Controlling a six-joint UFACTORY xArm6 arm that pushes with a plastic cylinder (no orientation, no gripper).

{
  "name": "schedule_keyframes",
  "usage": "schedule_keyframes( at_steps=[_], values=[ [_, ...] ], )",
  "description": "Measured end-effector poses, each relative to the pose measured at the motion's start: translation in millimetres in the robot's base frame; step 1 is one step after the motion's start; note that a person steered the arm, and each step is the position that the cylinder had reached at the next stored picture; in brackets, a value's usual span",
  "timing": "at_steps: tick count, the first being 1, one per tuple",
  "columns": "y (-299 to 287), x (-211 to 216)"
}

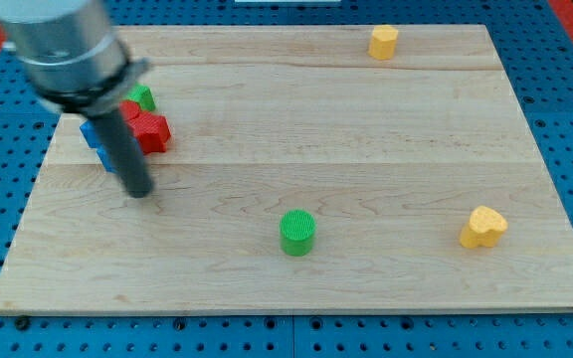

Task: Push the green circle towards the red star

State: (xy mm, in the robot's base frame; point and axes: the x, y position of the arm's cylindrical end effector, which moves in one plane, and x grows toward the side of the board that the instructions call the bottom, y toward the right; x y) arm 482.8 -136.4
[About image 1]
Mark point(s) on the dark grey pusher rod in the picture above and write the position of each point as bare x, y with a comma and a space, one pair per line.
123, 152

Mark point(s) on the green block behind arm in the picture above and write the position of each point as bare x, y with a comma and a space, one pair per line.
143, 96

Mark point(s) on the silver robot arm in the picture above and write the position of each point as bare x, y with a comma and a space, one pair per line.
77, 63

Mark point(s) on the red star block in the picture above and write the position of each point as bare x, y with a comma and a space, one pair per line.
151, 131

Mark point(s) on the red round block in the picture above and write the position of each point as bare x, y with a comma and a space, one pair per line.
129, 109

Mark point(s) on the blue block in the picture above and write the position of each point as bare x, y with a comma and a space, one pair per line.
88, 132

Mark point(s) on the wooden board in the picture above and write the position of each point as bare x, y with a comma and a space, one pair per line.
389, 157

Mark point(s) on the green cylinder block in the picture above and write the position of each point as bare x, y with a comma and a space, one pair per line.
297, 229

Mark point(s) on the yellow hexagon block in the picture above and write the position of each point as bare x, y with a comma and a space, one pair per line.
382, 44

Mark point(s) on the yellow heart block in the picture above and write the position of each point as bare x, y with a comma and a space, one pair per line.
484, 228

